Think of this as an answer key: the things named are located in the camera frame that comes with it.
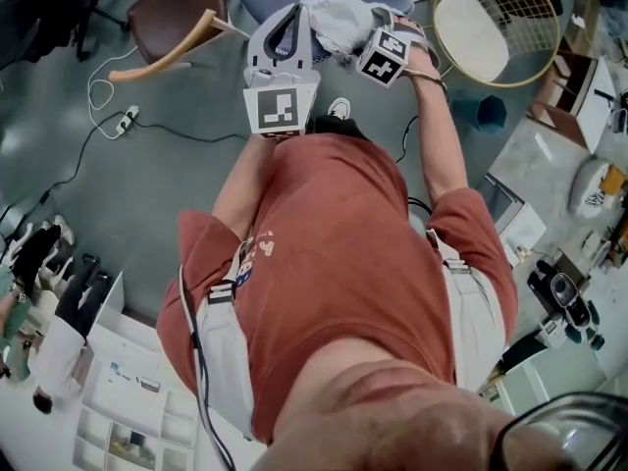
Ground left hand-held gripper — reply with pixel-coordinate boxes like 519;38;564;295
241;2;323;140

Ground black office chair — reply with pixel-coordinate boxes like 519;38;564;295
0;0;130;69

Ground person's white shoe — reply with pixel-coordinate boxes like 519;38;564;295
325;96;352;123

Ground brown chair with wooden armrest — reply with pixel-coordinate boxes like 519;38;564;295
107;0;251;84

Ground white harness strap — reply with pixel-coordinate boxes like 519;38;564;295
425;227;507;393
195;242;257;442

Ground round gold wire basket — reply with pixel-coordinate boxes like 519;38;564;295
431;0;562;89

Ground person's black trousers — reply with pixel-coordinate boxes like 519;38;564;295
305;114;372;142

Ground white low cabinet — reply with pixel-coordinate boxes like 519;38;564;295
484;171;549;270

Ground wooden side table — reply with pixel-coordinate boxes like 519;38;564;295
531;49;620;155

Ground person's left forearm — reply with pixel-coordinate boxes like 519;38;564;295
210;133;282;245

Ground white power strip with cable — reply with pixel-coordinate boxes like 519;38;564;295
87;44;141;128

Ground person's black glasses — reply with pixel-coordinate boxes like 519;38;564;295
492;392;628;471

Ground person's red shirt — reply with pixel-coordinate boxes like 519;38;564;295
156;132;519;444

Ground teal waste bin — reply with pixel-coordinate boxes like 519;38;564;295
450;93;508;138

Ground person's right forearm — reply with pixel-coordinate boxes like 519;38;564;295
408;51;471;206

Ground black body cable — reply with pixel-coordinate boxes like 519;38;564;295
177;262;237;471

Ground thin wrist bracelet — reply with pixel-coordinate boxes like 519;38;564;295
408;69;450;98

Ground white cubby cabinet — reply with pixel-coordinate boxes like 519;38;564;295
72;269;203;471

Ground light grey clothes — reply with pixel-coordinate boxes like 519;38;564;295
298;0;394;64

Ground black floor cable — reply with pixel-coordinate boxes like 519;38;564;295
0;119;251;226

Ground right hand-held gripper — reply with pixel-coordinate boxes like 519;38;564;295
355;26;413;89

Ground grey patterned cushion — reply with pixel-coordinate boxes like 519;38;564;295
568;156;615;218

